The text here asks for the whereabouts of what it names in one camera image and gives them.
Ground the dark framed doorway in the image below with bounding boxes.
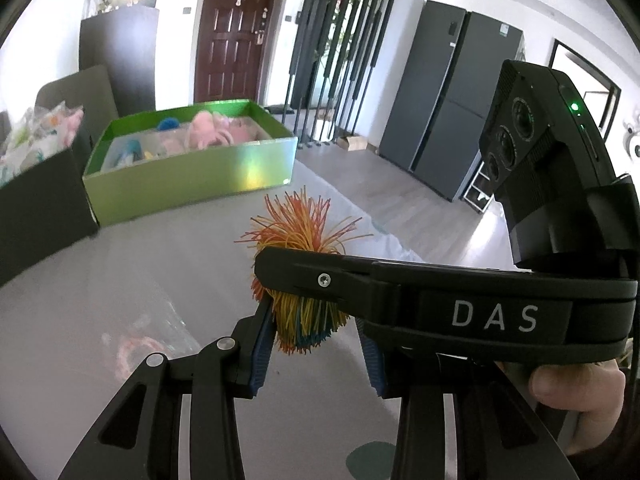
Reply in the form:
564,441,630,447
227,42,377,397
547,38,622,147

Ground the black slat room divider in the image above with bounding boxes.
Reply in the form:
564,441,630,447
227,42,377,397
279,0,407,149

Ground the white shelf rack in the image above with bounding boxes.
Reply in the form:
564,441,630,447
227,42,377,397
462,165,496,214

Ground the pink patterned tape in plastic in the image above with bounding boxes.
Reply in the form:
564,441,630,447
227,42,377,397
99,309,202,387

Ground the dark grey refrigerator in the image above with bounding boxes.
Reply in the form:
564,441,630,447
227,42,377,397
379,0,526,203

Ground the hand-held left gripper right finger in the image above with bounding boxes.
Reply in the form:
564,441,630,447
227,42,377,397
358,327,583,480

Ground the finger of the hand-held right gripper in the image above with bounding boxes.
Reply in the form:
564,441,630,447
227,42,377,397
253,246,426,323

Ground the pile of packets and toys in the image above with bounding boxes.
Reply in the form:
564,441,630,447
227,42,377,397
0,102,84,182

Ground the green cardboard box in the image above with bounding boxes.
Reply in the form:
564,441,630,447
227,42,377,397
82,98,297,228

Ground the person's right hand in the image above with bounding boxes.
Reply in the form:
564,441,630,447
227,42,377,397
527,359,628,457

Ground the grey cloth-covered desktop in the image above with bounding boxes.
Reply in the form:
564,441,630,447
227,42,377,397
0,160,432,480

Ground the orange spiky rubber ball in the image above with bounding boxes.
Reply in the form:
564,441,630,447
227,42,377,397
239,187,375,357

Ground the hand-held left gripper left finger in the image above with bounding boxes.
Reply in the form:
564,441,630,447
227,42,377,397
57,301,276,480

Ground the black storage box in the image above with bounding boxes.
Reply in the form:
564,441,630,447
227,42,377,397
0,105,101,287

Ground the dark red entrance door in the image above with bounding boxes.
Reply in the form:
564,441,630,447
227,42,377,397
193,0,284,105

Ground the dark grey cabinet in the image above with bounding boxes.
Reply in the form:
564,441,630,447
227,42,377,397
79,6,160,114

